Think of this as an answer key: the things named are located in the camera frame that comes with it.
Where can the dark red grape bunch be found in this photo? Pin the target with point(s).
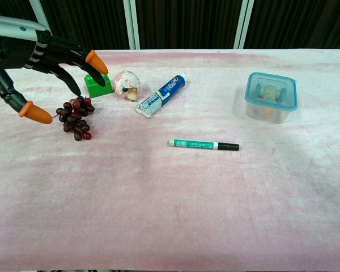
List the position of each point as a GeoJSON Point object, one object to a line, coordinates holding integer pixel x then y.
{"type": "Point", "coordinates": [73, 116]}

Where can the clear plastic food container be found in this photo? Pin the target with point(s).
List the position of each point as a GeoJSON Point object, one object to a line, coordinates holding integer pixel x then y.
{"type": "Point", "coordinates": [267, 117]}

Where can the black marker cap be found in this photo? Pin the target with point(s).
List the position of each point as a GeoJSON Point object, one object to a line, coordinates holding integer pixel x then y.
{"type": "Point", "coordinates": [228, 146]}

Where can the pale yellow item in container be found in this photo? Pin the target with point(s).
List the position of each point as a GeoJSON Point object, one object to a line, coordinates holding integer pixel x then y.
{"type": "Point", "coordinates": [269, 91]}

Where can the green toy building block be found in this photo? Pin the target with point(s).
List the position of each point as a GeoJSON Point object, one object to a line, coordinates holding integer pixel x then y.
{"type": "Point", "coordinates": [97, 91]}

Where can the orange item in container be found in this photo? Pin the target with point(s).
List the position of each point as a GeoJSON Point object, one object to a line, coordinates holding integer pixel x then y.
{"type": "Point", "coordinates": [269, 111]}

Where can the blue white toothpaste tube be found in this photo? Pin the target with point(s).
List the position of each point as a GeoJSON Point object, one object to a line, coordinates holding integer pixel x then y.
{"type": "Point", "coordinates": [158, 96]}

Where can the pink plush table cloth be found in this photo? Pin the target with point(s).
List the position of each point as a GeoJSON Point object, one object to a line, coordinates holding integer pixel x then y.
{"type": "Point", "coordinates": [170, 212]}

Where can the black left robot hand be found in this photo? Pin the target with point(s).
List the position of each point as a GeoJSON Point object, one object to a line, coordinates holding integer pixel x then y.
{"type": "Point", "coordinates": [14, 51]}

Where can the white frame post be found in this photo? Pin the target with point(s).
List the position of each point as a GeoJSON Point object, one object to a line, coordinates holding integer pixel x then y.
{"type": "Point", "coordinates": [131, 22]}
{"type": "Point", "coordinates": [243, 22]}
{"type": "Point", "coordinates": [38, 11]}

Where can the pink white toy peach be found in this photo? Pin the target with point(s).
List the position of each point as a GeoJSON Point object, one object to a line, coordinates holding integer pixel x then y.
{"type": "Point", "coordinates": [127, 80]}

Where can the dark pleated curtain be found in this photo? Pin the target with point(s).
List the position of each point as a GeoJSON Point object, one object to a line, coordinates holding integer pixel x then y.
{"type": "Point", "coordinates": [187, 22]}

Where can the green marker pen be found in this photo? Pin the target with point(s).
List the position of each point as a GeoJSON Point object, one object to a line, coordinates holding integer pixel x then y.
{"type": "Point", "coordinates": [192, 144]}

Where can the blue rimmed container lid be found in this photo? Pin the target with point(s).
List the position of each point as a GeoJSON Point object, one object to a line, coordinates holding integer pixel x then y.
{"type": "Point", "coordinates": [292, 99]}

